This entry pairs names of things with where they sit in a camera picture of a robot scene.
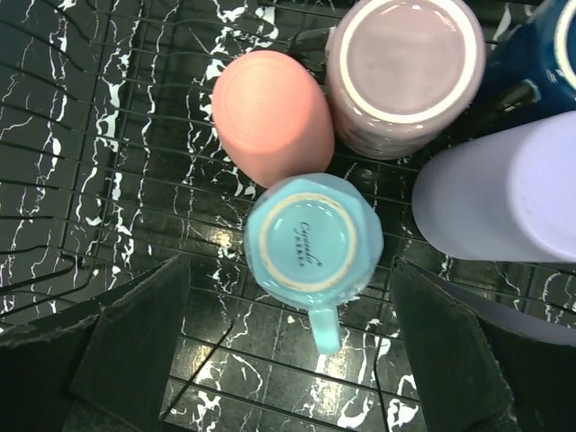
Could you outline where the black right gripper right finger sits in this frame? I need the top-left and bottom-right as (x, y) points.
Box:
(389, 258), (575, 431)

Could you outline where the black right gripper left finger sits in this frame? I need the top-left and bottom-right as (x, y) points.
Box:
(1, 256), (191, 431)

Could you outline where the lavender plastic cup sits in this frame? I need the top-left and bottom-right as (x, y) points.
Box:
(411, 112), (575, 263)

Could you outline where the light blue ceramic mug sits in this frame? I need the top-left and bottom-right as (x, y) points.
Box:
(244, 173), (384, 355)

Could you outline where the pink plastic cup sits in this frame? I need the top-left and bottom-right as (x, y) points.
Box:
(211, 50), (335, 188)

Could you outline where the dark blue ceramic mug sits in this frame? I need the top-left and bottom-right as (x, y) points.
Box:
(472, 1), (575, 127)

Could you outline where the mauve ceramic mug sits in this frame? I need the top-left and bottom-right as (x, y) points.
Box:
(326, 0), (486, 160)

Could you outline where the black wire dish rack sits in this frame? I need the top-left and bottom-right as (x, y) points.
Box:
(0, 0), (576, 432)

